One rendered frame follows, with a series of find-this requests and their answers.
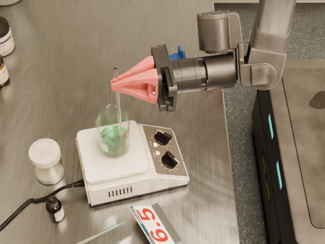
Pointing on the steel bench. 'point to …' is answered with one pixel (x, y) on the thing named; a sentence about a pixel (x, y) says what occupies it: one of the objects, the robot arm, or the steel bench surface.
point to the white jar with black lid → (6, 38)
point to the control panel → (160, 168)
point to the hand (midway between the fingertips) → (115, 84)
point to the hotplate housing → (131, 181)
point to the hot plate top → (92, 178)
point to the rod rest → (178, 54)
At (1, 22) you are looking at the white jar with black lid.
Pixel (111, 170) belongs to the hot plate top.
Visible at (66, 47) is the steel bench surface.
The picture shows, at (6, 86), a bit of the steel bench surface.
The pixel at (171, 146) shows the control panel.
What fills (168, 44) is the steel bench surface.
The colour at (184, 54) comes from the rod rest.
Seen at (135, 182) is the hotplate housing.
